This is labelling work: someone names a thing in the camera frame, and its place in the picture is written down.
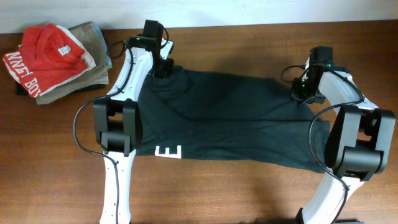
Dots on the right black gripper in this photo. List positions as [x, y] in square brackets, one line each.
[296, 94]

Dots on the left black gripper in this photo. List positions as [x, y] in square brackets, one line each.
[168, 70]

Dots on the dark green t-shirt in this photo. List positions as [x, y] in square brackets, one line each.
[218, 116]

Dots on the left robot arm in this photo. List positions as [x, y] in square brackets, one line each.
[118, 123]

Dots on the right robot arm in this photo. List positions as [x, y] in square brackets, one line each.
[357, 147]

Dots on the light blue folded garment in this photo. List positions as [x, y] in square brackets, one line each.
[103, 43]

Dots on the khaki folded garment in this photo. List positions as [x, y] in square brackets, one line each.
[97, 71]

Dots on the red folded t-shirt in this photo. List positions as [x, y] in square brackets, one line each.
[49, 56]

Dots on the black folded garment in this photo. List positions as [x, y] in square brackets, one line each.
[20, 91]

